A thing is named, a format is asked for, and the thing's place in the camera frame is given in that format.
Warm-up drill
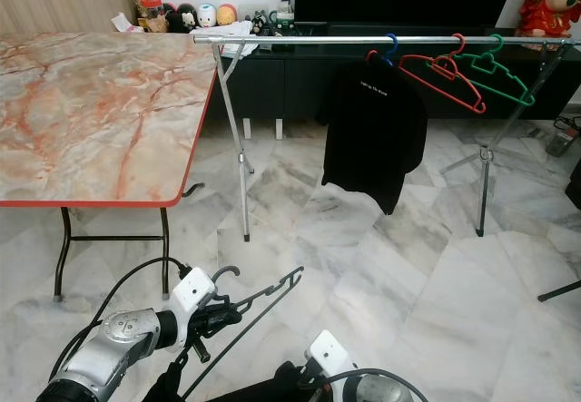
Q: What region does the dark navy garment yellow logo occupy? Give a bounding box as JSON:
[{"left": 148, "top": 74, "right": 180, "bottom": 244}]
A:
[{"left": 204, "top": 361, "right": 314, "bottom": 402}]

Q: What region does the blue plastic hanger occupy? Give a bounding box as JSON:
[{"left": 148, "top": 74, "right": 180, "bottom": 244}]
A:
[{"left": 381, "top": 32, "right": 400, "bottom": 65}]

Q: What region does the red plastic hanger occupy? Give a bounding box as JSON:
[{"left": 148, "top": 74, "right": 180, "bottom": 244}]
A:
[{"left": 398, "top": 33, "right": 488, "bottom": 115}]

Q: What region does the green plastic hanger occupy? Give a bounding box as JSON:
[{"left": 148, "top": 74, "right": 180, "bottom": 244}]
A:
[{"left": 454, "top": 34, "right": 537, "bottom": 108}]

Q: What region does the black T-shirt white print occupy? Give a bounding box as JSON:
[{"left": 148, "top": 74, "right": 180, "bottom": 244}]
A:
[{"left": 318, "top": 55, "right": 428, "bottom": 216}]

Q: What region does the black TV console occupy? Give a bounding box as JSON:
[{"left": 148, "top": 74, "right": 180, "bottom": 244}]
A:
[{"left": 218, "top": 21, "right": 581, "bottom": 140}]

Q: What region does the round black toy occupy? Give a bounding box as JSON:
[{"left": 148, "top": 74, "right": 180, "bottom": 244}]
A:
[{"left": 165, "top": 5, "right": 196, "bottom": 35}]

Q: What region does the green and white mug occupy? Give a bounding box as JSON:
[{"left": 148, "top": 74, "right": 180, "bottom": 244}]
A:
[{"left": 271, "top": 10, "right": 294, "bottom": 35}]

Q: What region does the round orange toy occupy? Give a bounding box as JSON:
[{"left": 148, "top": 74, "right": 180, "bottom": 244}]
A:
[{"left": 216, "top": 4, "right": 238, "bottom": 27}]

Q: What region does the clear jar red lid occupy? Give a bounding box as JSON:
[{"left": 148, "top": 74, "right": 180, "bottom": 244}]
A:
[{"left": 139, "top": 0, "right": 166, "bottom": 34}]

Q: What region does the dark brown sofa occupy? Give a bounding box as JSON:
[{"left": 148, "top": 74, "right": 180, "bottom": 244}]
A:
[{"left": 567, "top": 162, "right": 581, "bottom": 208}]

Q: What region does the light wood cabinet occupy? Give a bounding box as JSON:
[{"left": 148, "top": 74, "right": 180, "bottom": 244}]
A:
[{"left": 0, "top": 0, "right": 133, "bottom": 35}]

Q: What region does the red laughing Buddha statue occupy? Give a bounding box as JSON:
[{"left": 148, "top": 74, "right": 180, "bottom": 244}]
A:
[{"left": 515, "top": 0, "right": 581, "bottom": 38}]

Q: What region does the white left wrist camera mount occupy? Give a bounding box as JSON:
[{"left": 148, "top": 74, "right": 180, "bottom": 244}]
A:
[{"left": 172, "top": 268, "right": 219, "bottom": 317}]

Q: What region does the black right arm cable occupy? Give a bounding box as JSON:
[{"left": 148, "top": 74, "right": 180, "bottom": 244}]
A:
[{"left": 327, "top": 368, "right": 428, "bottom": 402}]

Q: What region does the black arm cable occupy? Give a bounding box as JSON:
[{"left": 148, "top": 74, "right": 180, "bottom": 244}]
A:
[
  {"left": 53, "top": 257, "right": 192, "bottom": 394},
  {"left": 327, "top": 368, "right": 428, "bottom": 402}
]

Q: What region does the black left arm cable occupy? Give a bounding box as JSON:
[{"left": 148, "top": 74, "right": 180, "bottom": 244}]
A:
[{"left": 53, "top": 257, "right": 192, "bottom": 394}]

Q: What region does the floor power strip with cables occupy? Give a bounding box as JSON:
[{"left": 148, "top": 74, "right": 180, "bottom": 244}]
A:
[{"left": 545, "top": 116, "right": 581, "bottom": 158}]

